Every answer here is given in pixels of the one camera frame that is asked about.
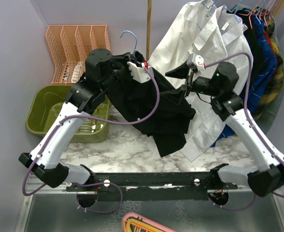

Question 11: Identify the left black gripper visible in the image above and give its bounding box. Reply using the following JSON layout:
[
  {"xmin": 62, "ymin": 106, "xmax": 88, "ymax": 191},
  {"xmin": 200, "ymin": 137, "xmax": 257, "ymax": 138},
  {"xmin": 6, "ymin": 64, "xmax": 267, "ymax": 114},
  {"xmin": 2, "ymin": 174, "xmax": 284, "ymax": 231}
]
[{"xmin": 101, "ymin": 53, "xmax": 139, "ymax": 92}]

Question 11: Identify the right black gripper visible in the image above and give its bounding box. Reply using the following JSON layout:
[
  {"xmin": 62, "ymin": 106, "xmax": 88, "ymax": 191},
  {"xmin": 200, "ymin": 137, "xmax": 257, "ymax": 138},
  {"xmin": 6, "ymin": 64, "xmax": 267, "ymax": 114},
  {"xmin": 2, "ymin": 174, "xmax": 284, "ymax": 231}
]
[{"xmin": 160, "ymin": 58, "xmax": 221, "ymax": 104}]

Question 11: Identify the black shirt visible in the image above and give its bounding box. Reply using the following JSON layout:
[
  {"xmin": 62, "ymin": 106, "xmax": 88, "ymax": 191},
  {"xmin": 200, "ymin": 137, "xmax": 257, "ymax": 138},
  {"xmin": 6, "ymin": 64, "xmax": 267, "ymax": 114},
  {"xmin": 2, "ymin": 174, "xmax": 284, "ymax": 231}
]
[
  {"xmin": 236, "ymin": 10, "xmax": 264, "ymax": 86},
  {"xmin": 107, "ymin": 52, "xmax": 196, "ymax": 157}
]

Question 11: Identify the light blue hanger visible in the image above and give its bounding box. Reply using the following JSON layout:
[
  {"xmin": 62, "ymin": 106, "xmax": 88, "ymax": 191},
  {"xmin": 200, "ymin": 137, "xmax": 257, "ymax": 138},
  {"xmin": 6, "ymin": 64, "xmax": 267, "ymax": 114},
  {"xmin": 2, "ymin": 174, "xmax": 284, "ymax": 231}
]
[{"xmin": 120, "ymin": 30, "xmax": 139, "ymax": 56}]

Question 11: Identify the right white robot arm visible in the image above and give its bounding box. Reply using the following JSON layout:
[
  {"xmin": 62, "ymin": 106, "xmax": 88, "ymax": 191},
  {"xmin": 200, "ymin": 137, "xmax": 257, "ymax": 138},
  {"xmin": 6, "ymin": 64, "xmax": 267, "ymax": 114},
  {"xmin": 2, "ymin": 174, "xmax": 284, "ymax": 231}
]
[{"xmin": 165, "ymin": 61, "xmax": 284, "ymax": 197}]

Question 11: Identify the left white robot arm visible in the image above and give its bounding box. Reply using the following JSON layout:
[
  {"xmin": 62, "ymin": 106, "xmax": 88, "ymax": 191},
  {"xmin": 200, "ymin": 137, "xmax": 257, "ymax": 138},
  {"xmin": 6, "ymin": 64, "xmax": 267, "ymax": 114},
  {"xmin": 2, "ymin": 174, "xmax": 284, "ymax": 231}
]
[{"xmin": 18, "ymin": 49, "xmax": 133, "ymax": 191}]

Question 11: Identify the front white shirt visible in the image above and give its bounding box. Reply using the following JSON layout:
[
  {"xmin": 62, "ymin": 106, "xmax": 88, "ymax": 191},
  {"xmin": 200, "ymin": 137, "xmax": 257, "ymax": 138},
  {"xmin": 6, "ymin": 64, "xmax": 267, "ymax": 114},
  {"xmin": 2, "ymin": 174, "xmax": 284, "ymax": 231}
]
[{"xmin": 148, "ymin": 0, "xmax": 227, "ymax": 92}]

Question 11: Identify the white shirt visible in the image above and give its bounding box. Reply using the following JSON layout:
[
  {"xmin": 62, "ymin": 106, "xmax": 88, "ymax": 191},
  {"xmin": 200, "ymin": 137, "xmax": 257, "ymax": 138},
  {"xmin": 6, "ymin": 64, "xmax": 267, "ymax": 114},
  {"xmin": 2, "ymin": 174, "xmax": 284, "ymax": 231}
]
[
  {"xmin": 148, "ymin": 0, "xmax": 227, "ymax": 92},
  {"xmin": 180, "ymin": 6, "xmax": 251, "ymax": 161}
]

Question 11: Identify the black hanging shirt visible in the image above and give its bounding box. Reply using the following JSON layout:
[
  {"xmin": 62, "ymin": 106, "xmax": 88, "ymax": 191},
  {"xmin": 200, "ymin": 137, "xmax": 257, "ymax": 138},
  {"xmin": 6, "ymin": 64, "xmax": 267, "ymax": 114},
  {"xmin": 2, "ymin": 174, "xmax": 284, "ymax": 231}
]
[{"xmin": 236, "ymin": 10, "xmax": 264, "ymax": 86}]

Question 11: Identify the blue plaid shirt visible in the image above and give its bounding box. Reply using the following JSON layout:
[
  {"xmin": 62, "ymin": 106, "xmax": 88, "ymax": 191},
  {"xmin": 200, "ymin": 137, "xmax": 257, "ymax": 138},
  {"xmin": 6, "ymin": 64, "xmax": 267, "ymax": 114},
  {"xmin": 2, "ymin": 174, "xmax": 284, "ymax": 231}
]
[{"xmin": 223, "ymin": 5, "xmax": 281, "ymax": 133}]

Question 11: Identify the yellow plaid shirt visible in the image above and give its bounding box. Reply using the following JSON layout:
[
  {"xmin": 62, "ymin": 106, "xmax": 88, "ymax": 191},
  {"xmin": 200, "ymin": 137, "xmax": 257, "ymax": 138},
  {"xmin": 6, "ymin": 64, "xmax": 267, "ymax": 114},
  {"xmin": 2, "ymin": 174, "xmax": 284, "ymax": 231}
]
[{"xmin": 254, "ymin": 16, "xmax": 284, "ymax": 119}]

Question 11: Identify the pink hanger stack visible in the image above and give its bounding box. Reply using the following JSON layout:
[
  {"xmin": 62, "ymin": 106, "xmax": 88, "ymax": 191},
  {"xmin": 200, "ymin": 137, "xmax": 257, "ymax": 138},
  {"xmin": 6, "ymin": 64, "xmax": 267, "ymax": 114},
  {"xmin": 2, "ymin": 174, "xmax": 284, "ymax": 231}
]
[{"xmin": 122, "ymin": 212, "xmax": 174, "ymax": 232}]

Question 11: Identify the peach plastic file organizer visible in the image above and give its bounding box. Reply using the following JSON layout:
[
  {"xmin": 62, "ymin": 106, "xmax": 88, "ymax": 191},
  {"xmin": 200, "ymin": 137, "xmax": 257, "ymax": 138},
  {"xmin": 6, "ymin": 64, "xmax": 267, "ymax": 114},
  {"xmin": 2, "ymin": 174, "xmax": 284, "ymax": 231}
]
[{"xmin": 45, "ymin": 25, "xmax": 111, "ymax": 85}]

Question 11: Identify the wooden rack pole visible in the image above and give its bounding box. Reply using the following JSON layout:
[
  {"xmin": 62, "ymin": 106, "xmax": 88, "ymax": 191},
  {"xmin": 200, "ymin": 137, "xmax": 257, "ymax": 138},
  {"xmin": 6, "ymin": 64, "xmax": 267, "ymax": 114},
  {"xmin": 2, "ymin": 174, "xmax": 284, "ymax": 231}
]
[{"xmin": 146, "ymin": 0, "xmax": 152, "ymax": 60}]

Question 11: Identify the olive green plastic basin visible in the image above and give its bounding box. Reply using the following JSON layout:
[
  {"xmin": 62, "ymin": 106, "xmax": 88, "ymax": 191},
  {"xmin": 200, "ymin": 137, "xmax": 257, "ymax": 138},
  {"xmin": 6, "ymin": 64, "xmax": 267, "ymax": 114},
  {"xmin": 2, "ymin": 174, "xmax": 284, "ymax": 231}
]
[{"xmin": 26, "ymin": 85, "xmax": 110, "ymax": 143}]

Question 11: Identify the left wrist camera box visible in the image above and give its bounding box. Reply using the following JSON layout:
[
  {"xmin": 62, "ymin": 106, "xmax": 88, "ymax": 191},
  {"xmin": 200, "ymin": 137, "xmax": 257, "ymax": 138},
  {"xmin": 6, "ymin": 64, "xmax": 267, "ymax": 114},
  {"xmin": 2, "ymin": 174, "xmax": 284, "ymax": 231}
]
[{"xmin": 127, "ymin": 62, "xmax": 154, "ymax": 84}]

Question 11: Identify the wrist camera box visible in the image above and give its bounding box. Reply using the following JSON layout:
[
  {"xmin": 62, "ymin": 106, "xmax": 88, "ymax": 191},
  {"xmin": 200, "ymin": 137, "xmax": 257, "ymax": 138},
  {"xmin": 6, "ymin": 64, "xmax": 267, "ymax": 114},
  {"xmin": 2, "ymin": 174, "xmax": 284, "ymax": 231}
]
[
  {"xmin": 186, "ymin": 53, "xmax": 205, "ymax": 73},
  {"xmin": 127, "ymin": 62, "xmax": 154, "ymax": 84}
]

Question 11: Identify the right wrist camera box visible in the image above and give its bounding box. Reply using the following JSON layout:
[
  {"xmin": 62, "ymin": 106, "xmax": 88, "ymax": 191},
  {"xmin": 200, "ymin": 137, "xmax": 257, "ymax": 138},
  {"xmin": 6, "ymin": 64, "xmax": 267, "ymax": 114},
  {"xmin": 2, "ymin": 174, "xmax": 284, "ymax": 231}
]
[{"xmin": 186, "ymin": 53, "xmax": 205, "ymax": 73}]

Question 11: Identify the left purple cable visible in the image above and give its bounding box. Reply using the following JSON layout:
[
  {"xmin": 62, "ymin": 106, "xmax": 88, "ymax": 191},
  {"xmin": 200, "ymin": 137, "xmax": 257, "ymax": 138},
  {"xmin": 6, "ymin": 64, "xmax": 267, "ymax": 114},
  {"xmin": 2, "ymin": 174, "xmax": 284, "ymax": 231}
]
[{"xmin": 22, "ymin": 67, "xmax": 161, "ymax": 214}]

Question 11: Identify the black mounting rail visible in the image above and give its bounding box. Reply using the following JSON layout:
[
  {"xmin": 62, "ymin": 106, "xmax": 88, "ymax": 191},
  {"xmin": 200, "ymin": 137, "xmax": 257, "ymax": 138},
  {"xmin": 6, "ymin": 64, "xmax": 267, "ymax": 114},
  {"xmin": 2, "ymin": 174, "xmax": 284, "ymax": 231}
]
[{"xmin": 66, "ymin": 172, "xmax": 237, "ymax": 202}]

